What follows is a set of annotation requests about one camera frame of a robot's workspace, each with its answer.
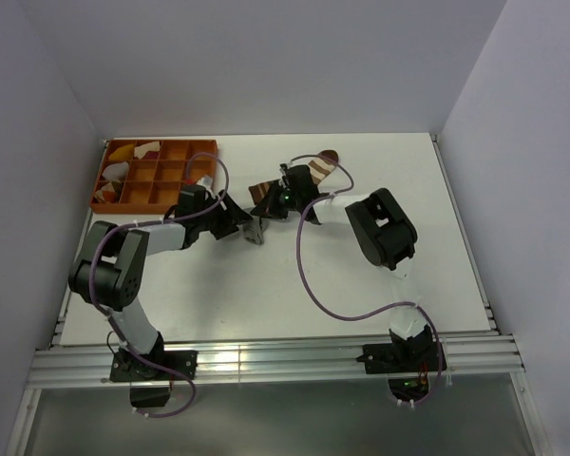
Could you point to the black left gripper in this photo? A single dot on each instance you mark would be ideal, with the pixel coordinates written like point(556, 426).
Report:
point(231, 218)

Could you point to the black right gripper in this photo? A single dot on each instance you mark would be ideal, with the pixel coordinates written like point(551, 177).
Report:
point(269, 209)

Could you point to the grey sock with black stripes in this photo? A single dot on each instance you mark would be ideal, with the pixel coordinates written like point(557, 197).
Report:
point(253, 231)

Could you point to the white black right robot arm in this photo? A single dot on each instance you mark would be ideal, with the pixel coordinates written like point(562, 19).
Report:
point(383, 231)

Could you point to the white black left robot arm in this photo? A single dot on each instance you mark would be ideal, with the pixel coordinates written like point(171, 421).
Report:
point(108, 271)

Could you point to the brown striped sock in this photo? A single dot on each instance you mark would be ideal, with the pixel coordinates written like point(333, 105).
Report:
point(320, 168)

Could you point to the white maroon rolled sock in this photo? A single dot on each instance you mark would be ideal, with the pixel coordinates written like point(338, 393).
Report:
point(147, 150)

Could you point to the orange wooden compartment tray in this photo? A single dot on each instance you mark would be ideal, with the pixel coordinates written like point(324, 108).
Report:
point(151, 187)

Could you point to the orange white rolled sock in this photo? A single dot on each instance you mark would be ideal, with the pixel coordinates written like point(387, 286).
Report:
point(109, 192)

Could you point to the yellow rolled sock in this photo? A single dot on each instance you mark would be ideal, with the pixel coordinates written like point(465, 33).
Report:
point(122, 153)

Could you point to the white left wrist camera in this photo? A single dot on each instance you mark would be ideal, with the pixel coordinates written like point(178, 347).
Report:
point(206, 182)

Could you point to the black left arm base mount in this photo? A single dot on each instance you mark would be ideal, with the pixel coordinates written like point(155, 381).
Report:
point(150, 388)

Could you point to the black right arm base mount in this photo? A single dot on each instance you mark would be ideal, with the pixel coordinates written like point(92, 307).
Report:
point(416, 357)

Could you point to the aluminium table edge rail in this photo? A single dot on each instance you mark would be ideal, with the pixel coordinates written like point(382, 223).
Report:
point(471, 257)

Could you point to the aluminium front frame rail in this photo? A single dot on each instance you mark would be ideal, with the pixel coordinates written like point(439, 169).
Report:
point(280, 360)

